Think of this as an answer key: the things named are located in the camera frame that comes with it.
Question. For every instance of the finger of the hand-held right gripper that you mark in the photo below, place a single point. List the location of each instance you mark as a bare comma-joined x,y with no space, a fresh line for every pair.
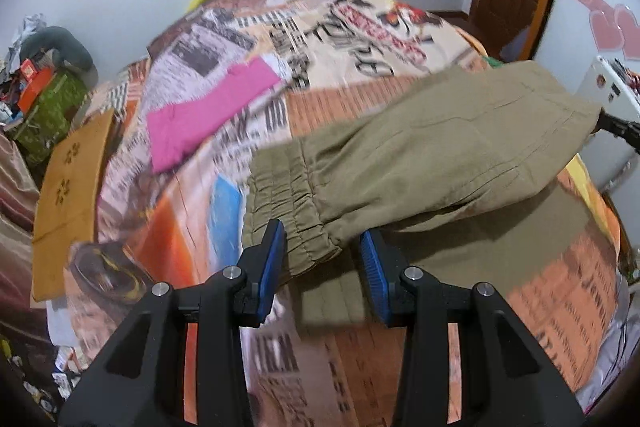
620,129

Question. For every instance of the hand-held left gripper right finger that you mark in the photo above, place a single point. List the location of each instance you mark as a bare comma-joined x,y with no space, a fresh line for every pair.
372,267

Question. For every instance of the green basket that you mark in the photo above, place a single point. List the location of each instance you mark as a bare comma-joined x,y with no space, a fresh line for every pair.
50,117

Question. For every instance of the yellow orange pillow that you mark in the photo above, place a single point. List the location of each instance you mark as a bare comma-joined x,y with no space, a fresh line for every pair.
597,202

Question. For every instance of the bed with printed cover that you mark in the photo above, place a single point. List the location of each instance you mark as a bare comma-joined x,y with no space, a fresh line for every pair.
320,37

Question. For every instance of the orange box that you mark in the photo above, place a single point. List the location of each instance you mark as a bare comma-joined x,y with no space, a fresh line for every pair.
35,82

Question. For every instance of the striped curtain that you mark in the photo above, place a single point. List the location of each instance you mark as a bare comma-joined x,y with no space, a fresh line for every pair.
15,227

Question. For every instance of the pink cloth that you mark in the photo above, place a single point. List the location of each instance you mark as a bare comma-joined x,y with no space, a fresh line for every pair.
210,117

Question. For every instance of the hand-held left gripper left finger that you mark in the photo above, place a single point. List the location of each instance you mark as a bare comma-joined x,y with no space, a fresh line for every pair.
274,257

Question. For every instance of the khaki pants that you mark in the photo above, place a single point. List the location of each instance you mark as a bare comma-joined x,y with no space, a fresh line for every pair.
425,147

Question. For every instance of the cardboard sheet with flower print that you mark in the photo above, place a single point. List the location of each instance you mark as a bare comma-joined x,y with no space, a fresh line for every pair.
70,187

